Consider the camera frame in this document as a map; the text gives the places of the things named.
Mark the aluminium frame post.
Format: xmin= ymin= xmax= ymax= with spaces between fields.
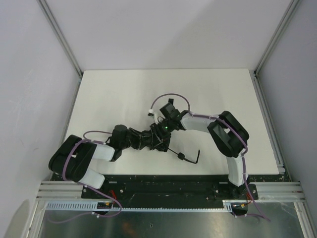
xmin=36 ymin=0 xmax=84 ymax=77
xmin=254 ymin=0 xmax=302 ymax=75

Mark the grey slotted cable duct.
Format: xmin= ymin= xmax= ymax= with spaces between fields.
xmin=44 ymin=200 xmax=248 ymax=213

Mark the right aluminium frame post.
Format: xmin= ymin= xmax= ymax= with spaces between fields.
xmin=254 ymin=0 xmax=302 ymax=75

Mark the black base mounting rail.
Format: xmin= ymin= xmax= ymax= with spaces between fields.
xmin=51 ymin=174 xmax=285 ymax=209

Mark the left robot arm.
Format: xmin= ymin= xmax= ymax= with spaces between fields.
xmin=49 ymin=124 xmax=153 ymax=189

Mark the black folding umbrella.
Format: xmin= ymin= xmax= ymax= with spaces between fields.
xmin=128 ymin=98 xmax=201 ymax=165

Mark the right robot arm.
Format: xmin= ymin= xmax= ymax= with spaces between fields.
xmin=148 ymin=102 xmax=250 ymax=191

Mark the left aluminium frame post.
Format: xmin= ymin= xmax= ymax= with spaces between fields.
xmin=36 ymin=0 xmax=84 ymax=77

